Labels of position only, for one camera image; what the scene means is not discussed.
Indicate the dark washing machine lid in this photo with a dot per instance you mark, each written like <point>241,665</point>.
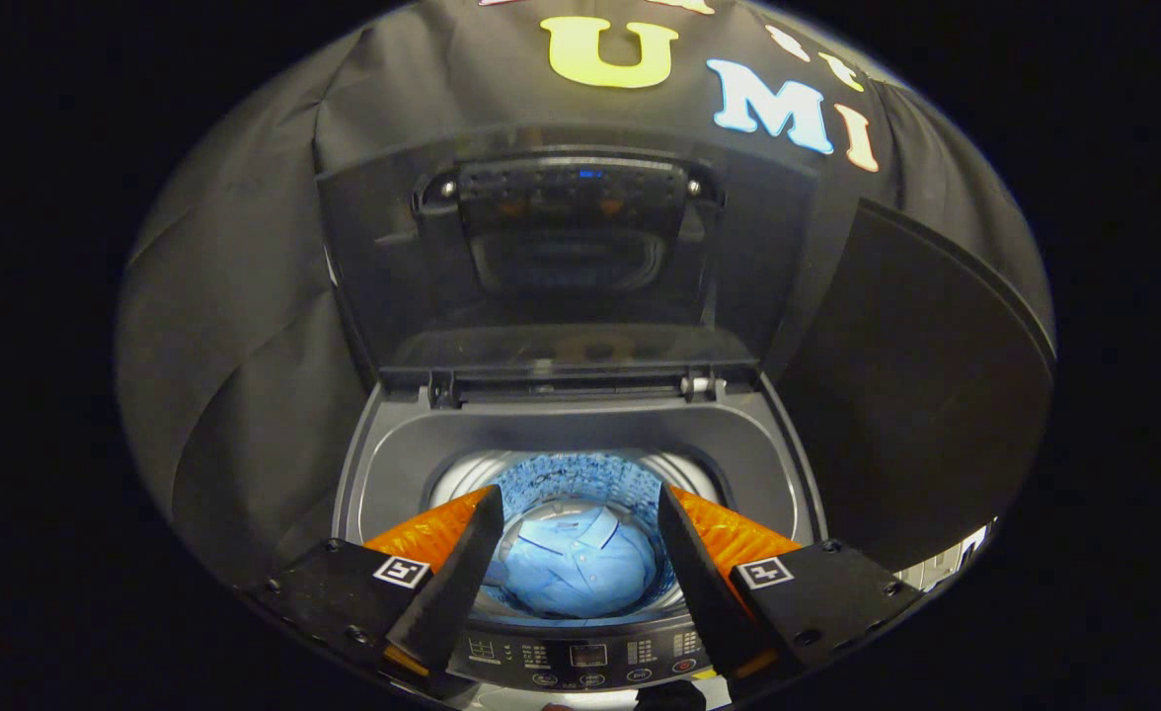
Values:
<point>561,247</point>

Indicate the silver cabinet with black top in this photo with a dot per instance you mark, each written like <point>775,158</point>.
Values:
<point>916,395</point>

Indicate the black backdrop cloth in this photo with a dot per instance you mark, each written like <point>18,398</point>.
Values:
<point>245,346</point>

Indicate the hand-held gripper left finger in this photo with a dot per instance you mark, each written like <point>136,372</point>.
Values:
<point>457,583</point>

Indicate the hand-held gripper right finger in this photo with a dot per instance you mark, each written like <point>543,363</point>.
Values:
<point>704,583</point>

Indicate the light blue polo shirt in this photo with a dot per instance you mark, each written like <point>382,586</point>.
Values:
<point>571,568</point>

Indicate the dark grey washing machine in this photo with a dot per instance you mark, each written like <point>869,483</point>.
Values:
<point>580,430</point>

